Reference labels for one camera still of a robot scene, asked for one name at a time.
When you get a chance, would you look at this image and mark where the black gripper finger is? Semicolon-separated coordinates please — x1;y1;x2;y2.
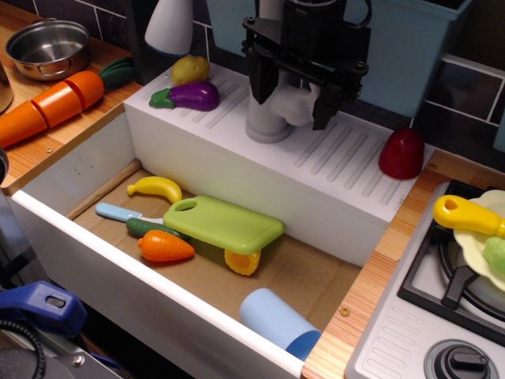
312;88;340;130
247;47;279;104

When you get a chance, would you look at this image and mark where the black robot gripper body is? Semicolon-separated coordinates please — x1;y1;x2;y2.
241;0;372;107

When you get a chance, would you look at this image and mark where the white faucet lever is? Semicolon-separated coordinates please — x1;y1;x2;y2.
269;71;320;126

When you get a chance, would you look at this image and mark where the purple toy eggplant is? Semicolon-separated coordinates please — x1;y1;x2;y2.
148;81;221;111

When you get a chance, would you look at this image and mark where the yellow toy potato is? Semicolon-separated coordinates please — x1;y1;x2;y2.
171;56;210;85

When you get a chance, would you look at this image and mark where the light blue bin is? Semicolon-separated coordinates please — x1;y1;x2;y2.
206;1;473;118

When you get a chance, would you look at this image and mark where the red toy pepper half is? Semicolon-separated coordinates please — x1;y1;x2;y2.
379;128;425;180

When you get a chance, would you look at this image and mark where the white faucet spout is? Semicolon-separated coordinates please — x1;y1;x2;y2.
144;0;193;57

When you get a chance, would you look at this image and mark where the yellow toy banana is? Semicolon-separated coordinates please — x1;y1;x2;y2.
126;176;183;204

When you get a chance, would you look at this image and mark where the green toy cutting board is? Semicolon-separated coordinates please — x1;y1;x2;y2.
163;196;284;255

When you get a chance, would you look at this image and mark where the white toy sink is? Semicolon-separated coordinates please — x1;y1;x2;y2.
10;67;414;378

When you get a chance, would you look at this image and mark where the yellow toy corn piece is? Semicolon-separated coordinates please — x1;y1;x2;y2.
224;250;261;276

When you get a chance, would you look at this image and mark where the green toy cucumber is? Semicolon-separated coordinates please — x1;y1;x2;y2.
125;218;190;242

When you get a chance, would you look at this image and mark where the pale yellow toy plate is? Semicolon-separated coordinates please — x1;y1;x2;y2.
454;189;504;291

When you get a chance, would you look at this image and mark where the small orange toy carrot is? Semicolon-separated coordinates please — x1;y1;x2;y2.
138;230;196;262

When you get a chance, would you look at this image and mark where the large wooden toy carrot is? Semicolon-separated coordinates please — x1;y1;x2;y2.
1;57;134;148

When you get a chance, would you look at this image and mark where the light blue plastic cup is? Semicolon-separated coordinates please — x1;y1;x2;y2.
239;288;321;361

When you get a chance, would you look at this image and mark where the steel pot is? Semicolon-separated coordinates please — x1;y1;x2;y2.
6;20;91;81

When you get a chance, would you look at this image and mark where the light green toy vegetable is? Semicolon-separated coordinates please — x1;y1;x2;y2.
483;237;505;276

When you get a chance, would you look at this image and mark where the black stove grate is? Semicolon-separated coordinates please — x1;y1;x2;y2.
397;181;504;353

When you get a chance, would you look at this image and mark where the grey stove knob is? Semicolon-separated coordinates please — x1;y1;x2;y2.
424;340;499;379

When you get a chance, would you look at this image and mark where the blue clamp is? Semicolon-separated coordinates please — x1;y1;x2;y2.
1;281;88;338

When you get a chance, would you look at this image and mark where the yellow toy utensil handle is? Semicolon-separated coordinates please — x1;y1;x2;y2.
433;195;504;238

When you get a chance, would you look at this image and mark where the blue handled toy knife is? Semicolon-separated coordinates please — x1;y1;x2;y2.
95;203;163;224

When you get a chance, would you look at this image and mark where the black braided cable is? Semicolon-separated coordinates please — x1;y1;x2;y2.
0;318;46;379

